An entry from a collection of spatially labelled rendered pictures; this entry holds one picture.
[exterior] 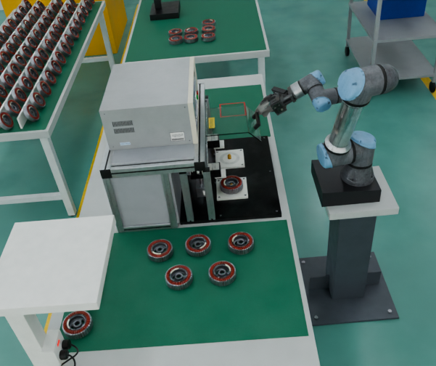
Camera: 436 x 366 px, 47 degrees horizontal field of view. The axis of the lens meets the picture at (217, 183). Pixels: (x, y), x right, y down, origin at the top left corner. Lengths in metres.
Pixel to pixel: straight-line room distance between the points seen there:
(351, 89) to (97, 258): 1.08
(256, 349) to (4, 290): 0.87
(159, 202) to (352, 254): 1.06
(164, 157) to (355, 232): 1.04
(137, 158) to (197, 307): 0.67
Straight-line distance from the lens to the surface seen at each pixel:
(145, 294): 2.08
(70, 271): 1.62
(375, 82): 1.96
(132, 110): 2.10
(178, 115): 2.10
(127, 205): 2.25
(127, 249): 2.27
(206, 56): 3.79
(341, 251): 2.65
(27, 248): 1.75
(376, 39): 4.46
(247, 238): 2.18
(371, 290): 3.01
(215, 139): 2.53
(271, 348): 1.88
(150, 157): 2.13
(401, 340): 2.87
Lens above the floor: 2.34
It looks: 39 degrees down
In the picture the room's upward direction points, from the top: 6 degrees counter-clockwise
